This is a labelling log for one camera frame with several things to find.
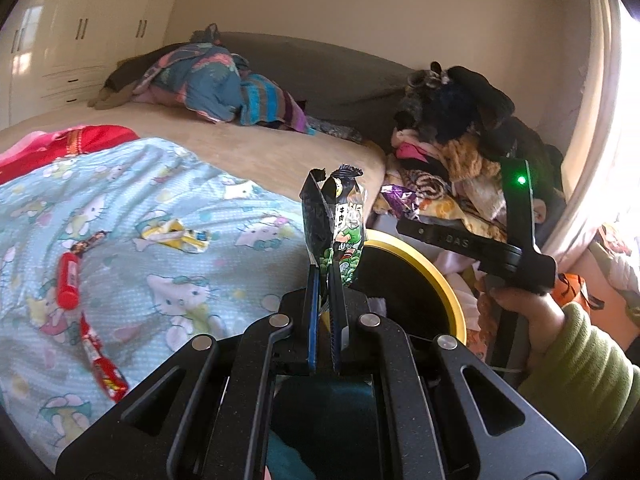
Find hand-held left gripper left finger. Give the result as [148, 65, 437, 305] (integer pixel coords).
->
[55, 264, 321, 480]

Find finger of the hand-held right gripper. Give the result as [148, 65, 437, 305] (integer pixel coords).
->
[396, 219, 507, 267]

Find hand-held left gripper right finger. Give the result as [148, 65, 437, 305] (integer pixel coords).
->
[327, 260, 586, 480]

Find purple foil wrapper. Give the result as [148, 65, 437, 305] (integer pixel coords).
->
[381, 184, 421, 221]

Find yellow rimmed trash bin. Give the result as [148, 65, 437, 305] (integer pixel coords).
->
[345, 229, 468, 351]

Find black green snack packet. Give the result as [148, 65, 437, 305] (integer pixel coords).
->
[299, 162, 370, 288]

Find person's right forearm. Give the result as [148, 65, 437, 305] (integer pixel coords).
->
[517, 302, 640, 461]

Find person's right hand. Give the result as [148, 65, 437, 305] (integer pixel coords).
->
[475, 279, 567, 357]

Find yellow cartoon sheet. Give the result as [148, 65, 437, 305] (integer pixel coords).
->
[372, 185, 507, 242]

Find tiger striped cloth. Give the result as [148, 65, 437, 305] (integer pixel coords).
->
[404, 167, 452, 202]

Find orange fleece cloth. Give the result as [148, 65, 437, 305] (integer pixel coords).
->
[444, 135, 502, 182]

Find pink garment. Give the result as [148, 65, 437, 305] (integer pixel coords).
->
[392, 130, 446, 162]

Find orange printed bag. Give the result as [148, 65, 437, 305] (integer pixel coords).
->
[555, 272, 604, 312]

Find black furry garment pile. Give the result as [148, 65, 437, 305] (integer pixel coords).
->
[395, 61, 566, 201]

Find pale curtain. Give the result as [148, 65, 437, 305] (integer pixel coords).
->
[542, 0, 640, 273]

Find dark patterned cloth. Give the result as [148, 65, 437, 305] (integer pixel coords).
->
[306, 116, 363, 144]

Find yellow snack wrapper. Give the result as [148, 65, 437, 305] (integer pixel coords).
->
[140, 219, 212, 253]

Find light blue cartoon blanket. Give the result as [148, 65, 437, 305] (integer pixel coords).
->
[0, 137, 321, 471]

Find beige bed sheet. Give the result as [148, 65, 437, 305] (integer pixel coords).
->
[0, 95, 386, 211]

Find grey headboard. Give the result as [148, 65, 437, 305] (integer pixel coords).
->
[220, 32, 431, 161]

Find striped blanket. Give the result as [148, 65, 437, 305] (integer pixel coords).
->
[239, 74, 316, 136]

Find long red snack wrapper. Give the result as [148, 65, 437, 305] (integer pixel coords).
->
[79, 312, 130, 402]

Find small dark candy wrapper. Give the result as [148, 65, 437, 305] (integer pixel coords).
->
[70, 230, 113, 257]

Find red tube wrapper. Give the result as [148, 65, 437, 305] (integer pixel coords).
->
[56, 252, 82, 310]

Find blue floral quilt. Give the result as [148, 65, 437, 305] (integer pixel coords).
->
[135, 25, 251, 123]

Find red pink blanket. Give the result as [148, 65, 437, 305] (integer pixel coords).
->
[0, 125, 141, 186]

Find brown cloth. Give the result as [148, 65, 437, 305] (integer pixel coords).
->
[87, 57, 166, 111]

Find white wardrobe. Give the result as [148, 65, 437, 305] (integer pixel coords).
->
[0, 0, 191, 131]

